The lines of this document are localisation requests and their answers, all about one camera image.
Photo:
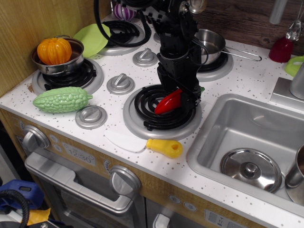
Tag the front left black burner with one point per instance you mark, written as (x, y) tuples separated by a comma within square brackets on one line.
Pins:
[(88, 77)]

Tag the silver toy faucet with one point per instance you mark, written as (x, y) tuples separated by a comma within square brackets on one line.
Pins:
[(290, 92)]

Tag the light green plastic utensil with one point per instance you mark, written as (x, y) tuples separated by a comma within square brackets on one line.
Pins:
[(293, 65)]

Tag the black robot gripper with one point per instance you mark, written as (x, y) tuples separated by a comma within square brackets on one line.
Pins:
[(181, 73)]

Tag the silver sink basin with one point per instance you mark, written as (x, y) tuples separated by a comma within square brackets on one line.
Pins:
[(239, 122)]

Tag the silver pole on wall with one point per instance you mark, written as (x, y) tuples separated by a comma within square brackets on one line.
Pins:
[(277, 11)]

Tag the red toy cup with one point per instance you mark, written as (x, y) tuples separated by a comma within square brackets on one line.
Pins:
[(281, 50)]

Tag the silver oven knob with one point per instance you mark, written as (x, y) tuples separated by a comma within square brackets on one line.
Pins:
[(123, 181), (34, 139)]

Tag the silver stovetop knob front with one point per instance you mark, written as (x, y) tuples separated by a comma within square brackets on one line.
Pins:
[(91, 117)]

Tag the silver stovetop knob back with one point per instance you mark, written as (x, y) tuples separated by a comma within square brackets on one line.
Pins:
[(156, 38)]

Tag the steel pot lid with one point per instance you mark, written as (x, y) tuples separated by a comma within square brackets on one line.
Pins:
[(252, 167)]

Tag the back left black burner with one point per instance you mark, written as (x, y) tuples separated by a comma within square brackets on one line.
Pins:
[(123, 32)]

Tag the yellow cloth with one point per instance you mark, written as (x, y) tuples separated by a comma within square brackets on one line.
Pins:
[(38, 216)]

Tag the front right black burner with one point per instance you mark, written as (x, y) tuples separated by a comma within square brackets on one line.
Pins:
[(140, 119)]

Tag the silver stovetop knob upper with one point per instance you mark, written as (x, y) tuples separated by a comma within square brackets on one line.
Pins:
[(145, 58)]

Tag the green toy bitter gourd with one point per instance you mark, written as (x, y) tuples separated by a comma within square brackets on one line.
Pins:
[(62, 100)]

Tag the silver oven door handle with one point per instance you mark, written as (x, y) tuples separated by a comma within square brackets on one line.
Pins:
[(64, 178)]

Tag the blue plastic object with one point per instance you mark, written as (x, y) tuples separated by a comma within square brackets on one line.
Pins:
[(29, 190)]

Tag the red toy chili pepper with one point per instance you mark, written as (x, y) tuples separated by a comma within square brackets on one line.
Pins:
[(169, 103)]

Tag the silver stovetop knob middle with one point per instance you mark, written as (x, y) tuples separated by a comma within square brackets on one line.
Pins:
[(120, 85)]

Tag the light green plastic plate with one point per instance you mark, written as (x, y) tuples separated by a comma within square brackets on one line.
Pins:
[(92, 39)]

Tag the orange toy pumpkin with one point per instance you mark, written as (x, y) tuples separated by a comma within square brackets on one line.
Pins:
[(54, 51)]

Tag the silver oven knob left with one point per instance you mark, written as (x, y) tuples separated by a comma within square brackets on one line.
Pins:
[(34, 139)]

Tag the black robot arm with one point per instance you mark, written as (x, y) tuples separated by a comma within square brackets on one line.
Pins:
[(180, 52)]

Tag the purple striped toy onion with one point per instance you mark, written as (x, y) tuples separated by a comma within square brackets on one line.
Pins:
[(123, 13)]

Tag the white knife with yellow handle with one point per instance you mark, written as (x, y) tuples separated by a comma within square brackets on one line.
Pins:
[(169, 148)]

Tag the silver stovetop knob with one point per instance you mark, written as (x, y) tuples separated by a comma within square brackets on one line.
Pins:
[(91, 117), (156, 38), (145, 58), (120, 85)]

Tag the silver oven knob right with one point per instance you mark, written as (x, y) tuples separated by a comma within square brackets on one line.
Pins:
[(123, 181)]

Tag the steel saucepan with wire handle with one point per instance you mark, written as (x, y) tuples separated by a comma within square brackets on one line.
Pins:
[(213, 45)]

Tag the steel cup at right edge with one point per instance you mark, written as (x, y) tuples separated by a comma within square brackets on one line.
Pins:
[(294, 180)]

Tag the hanging silver utensil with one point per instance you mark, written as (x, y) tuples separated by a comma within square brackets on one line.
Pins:
[(296, 28)]

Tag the steel pot with handles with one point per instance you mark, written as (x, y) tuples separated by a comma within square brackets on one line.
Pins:
[(75, 61)]

